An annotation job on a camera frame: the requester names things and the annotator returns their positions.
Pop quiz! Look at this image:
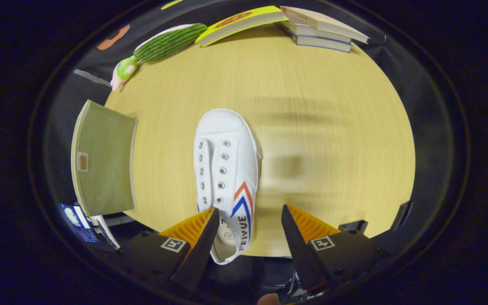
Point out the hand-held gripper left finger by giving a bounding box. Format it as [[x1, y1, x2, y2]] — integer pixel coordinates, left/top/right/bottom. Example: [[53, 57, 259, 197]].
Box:
[[118, 207, 220, 293]]

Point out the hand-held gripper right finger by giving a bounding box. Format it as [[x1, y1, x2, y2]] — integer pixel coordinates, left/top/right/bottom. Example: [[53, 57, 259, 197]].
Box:
[[281, 205, 387, 295]]

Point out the white canvas shoe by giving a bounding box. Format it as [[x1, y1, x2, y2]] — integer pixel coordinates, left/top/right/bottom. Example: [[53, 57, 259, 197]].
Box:
[[194, 109, 263, 265]]

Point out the beige fabric storage box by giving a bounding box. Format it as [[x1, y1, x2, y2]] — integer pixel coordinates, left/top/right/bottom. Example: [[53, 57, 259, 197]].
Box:
[[71, 100, 138, 216]]

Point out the white printed board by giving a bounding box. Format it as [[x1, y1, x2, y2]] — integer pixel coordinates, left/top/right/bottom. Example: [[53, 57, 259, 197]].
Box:
[[89, 214, 121, 250]]

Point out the blue printed card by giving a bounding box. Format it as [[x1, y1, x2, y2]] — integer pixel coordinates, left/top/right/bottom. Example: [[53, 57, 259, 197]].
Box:
[[60, 203, 100, 243]]

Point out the pink and green plush toy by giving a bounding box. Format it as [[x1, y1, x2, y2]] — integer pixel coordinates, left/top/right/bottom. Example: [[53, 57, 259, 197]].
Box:
[[111, 55, 139, 92]]

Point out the blue-spined book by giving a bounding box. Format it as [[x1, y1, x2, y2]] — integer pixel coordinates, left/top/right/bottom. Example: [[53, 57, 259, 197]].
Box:
[[288, 32, 352, 53]]

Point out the watermelon slice plush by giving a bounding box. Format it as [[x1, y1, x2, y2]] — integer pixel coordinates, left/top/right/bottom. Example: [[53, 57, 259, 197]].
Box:
[[133, 23, 208, 64]]

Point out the beige book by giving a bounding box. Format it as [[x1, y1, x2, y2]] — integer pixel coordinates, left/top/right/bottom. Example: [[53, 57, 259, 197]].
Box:
[[280, 6, 370, 44]]

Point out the yellow book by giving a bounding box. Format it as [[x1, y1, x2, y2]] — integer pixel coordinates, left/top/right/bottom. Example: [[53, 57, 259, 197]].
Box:
[[194, 6, 289, 47]]

